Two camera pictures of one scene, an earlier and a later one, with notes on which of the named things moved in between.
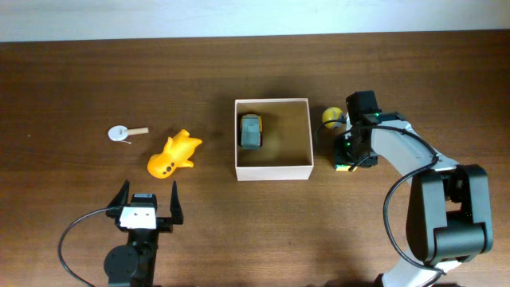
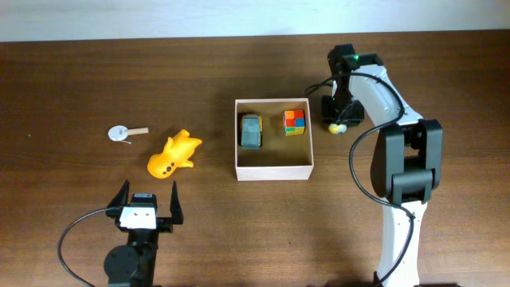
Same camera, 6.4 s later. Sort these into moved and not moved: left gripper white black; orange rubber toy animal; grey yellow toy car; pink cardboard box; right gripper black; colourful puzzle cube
Moved: colourful puzzle cube; right gripper black
Not moved: orange rubber toy animal; grey yellow toy car; left gripper white black; pink cardboard box
